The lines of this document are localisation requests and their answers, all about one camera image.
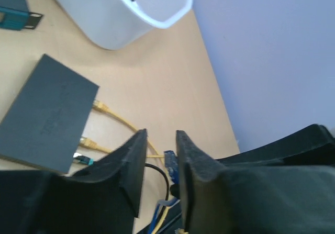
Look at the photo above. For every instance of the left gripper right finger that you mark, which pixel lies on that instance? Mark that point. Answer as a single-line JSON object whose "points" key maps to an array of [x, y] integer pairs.
{"points": [[252, 198]]}

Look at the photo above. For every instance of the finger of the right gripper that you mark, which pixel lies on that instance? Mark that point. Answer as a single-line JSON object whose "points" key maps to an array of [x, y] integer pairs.
{"points": [[313, 145]]}

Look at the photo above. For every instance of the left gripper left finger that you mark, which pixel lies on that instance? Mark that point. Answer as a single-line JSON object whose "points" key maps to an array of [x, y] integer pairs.
{"points": [[101, 198]]}

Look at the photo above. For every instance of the small black network switch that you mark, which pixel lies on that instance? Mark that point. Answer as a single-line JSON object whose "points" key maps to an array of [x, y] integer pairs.
{"points": [[45, 122]]}

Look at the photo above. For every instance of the white plastic tub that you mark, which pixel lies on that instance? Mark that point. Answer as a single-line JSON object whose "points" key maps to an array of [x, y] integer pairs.
{"points": [[113, 24]]}

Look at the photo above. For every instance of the large teal rack switch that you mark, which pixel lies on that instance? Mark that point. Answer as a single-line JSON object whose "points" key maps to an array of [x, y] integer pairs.
{"points": [[16, 15]]}

